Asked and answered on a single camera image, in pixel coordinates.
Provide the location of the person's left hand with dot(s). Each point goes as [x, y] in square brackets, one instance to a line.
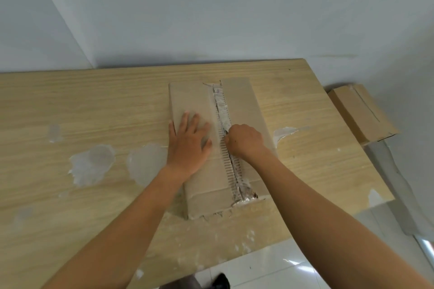
[186, 153]

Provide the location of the light wooden table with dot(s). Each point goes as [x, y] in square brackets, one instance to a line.
[84, 102]

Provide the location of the person's right hand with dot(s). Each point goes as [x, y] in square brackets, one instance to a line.
[245, 141]

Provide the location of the person's right black sock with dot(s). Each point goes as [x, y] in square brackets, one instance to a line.
[220, 282]

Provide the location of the person's left forearm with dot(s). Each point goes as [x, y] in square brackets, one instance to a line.
[118, 231]

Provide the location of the person's right forearm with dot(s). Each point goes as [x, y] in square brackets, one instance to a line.
[322, 224]

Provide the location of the plain brown cardboard box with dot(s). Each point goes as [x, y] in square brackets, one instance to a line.
[356, 112]

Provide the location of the brown cardboard box yellow sides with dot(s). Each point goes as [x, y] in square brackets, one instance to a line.
[244, 102]

